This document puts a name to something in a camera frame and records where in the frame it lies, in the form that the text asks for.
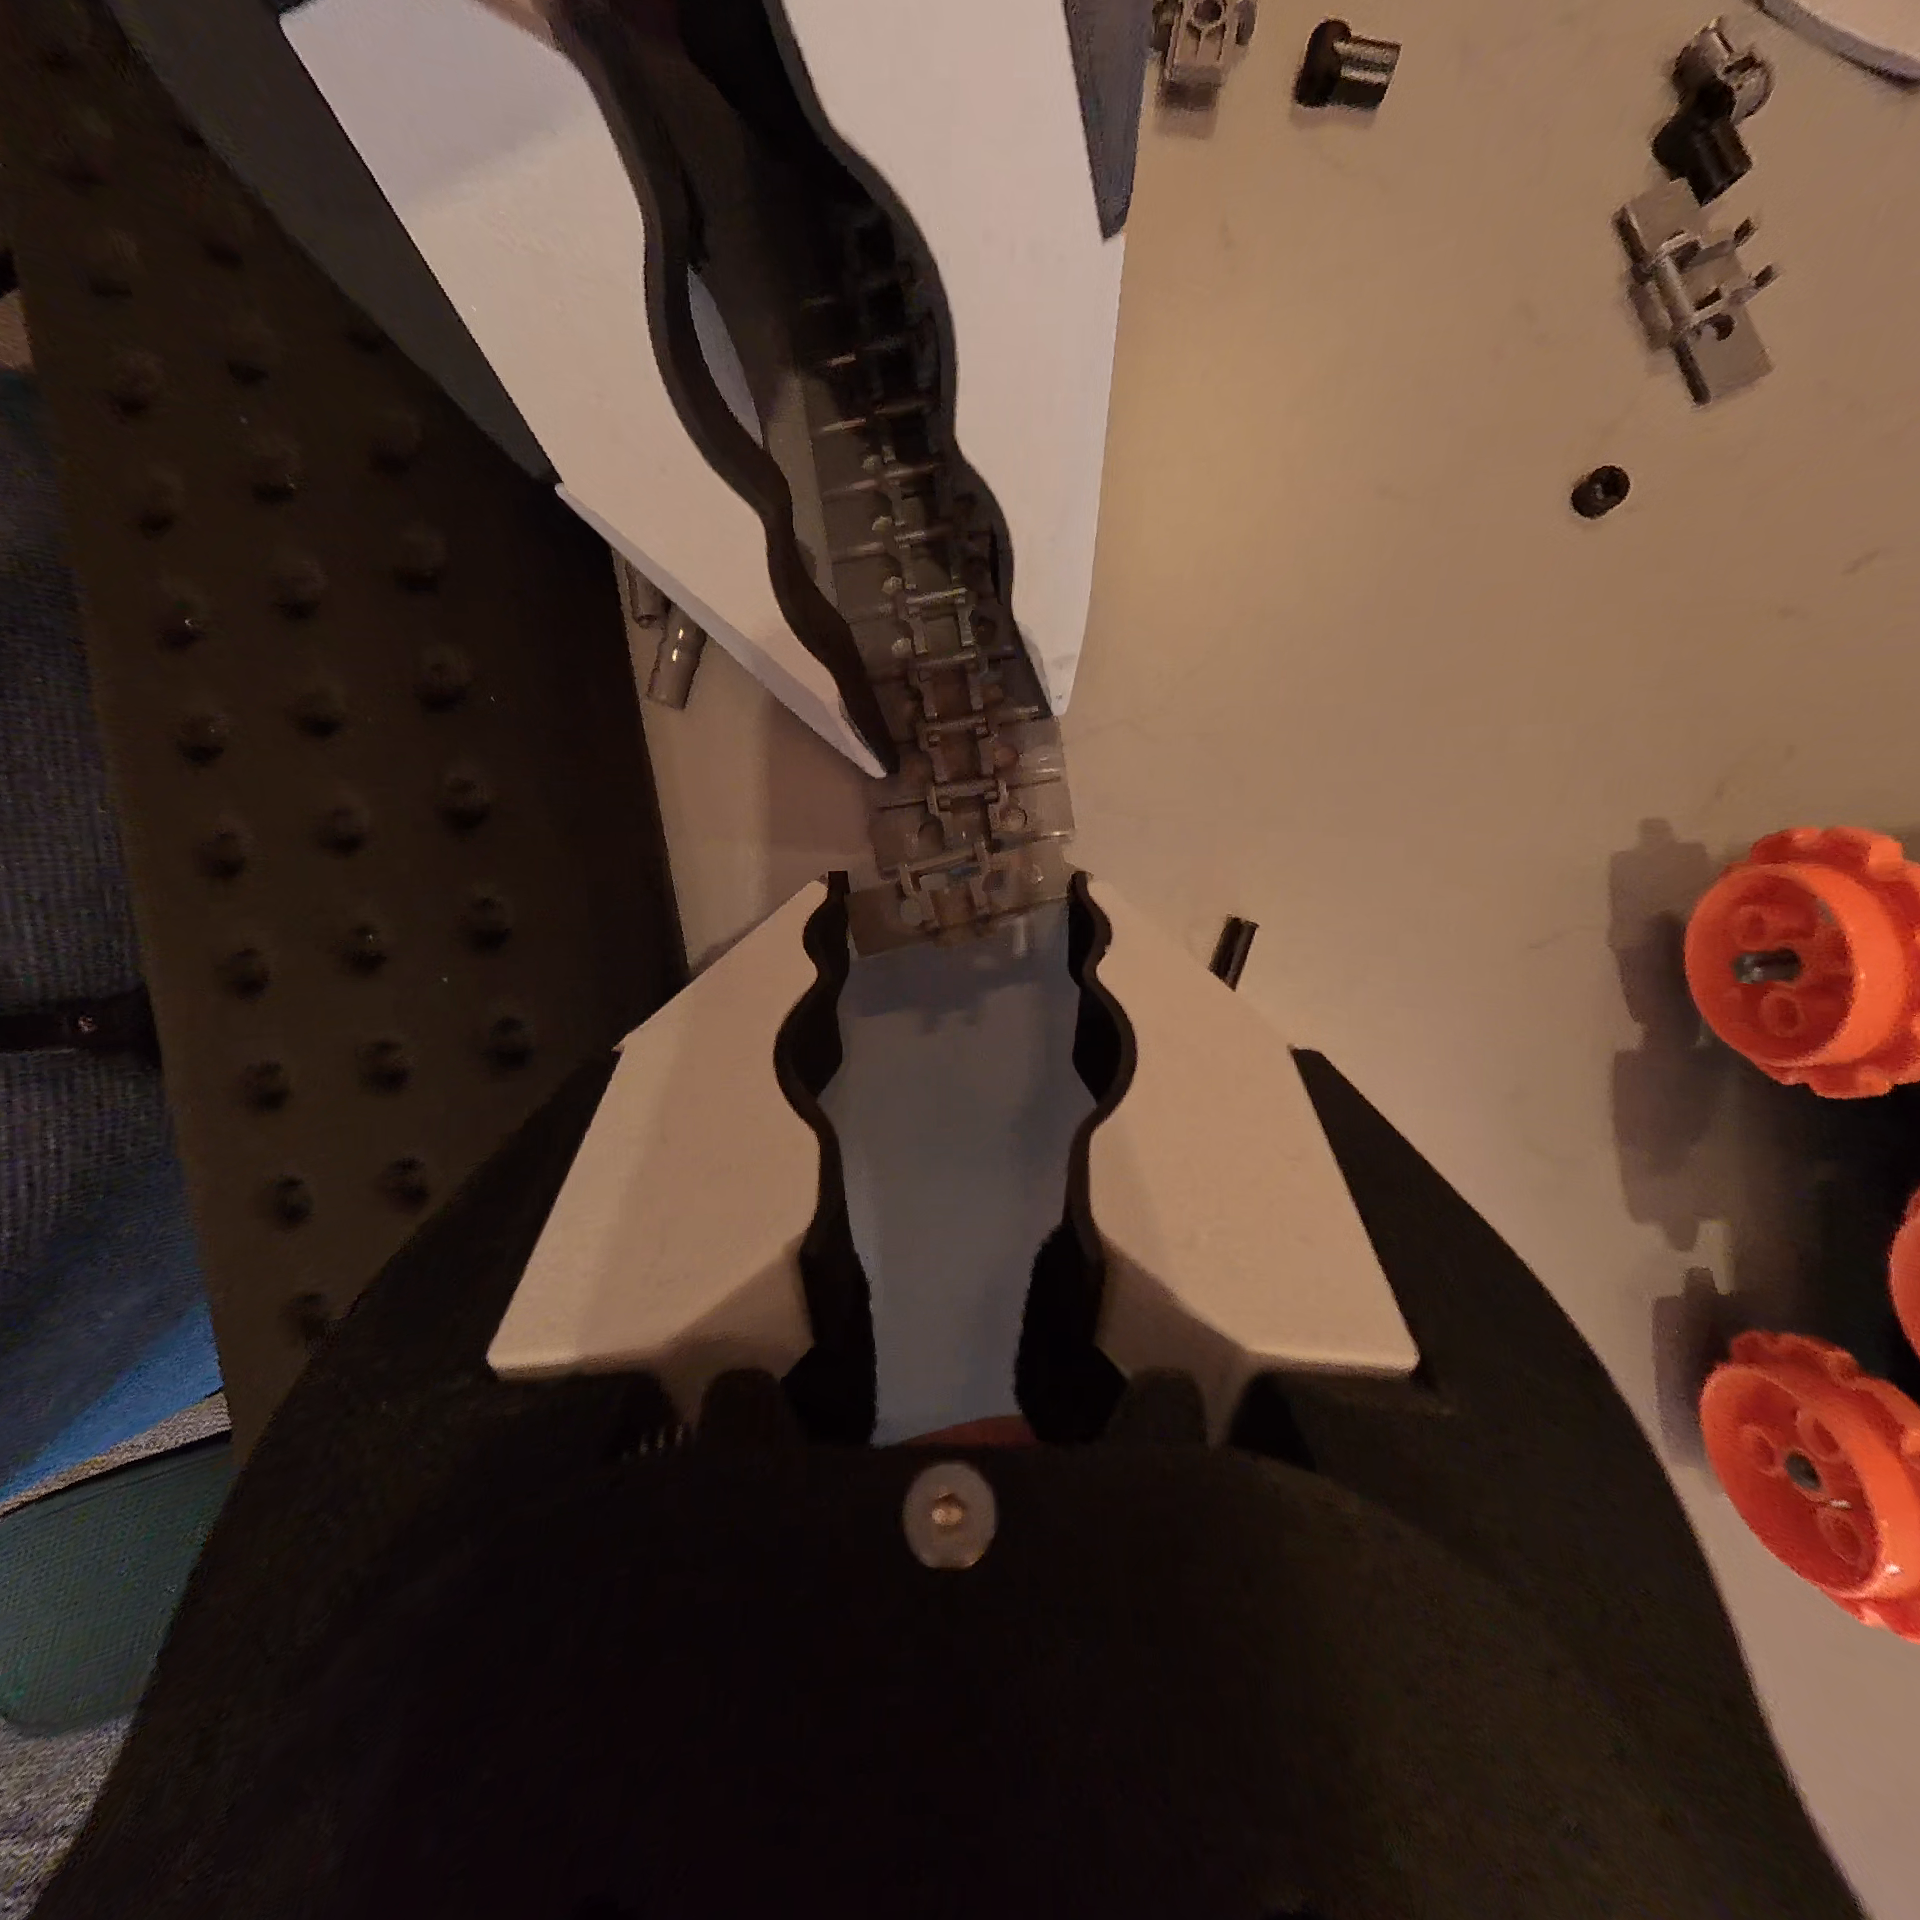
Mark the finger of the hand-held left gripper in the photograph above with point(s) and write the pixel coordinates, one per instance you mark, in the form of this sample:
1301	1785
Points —
1020	225
494	225

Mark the grey tube connector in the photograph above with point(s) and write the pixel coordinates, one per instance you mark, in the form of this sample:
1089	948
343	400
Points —
676	667
645	604

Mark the black short connector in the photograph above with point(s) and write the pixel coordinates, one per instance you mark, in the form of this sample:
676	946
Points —
1350	63

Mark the black grey cross connector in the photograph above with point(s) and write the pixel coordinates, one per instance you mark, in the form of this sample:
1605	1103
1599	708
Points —
1704	141

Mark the black perforated panel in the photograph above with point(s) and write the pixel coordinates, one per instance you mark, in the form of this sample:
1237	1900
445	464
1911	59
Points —
300	751

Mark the grey connector block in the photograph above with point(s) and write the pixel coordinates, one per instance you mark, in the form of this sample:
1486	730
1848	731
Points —
1207	44

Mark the grey orange toy block vehicle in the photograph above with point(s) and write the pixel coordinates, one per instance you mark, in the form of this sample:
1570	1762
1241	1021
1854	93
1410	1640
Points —
1800	960

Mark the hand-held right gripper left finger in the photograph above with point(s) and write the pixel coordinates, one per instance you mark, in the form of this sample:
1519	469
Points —
661	1200

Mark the single grey track link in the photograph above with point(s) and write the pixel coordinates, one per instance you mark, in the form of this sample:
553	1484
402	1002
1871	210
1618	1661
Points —
1695	293

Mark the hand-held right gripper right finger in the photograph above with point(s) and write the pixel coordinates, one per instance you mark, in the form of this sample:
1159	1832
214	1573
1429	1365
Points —
1244	1200

